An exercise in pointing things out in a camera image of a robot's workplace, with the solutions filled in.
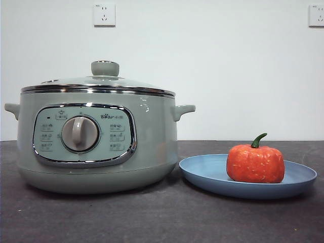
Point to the glass lid with green knob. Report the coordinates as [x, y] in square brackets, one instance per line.
[105, 67]

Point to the orange pumpkin with green stem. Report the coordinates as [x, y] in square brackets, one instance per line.
[255, 164]

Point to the pale green electric steamer pot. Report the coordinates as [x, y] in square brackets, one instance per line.
[157, 141]

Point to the blue round plate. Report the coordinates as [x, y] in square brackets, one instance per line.
[207, 174]

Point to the white wall socket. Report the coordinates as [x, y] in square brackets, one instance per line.
[104, 14]
[317, 15]

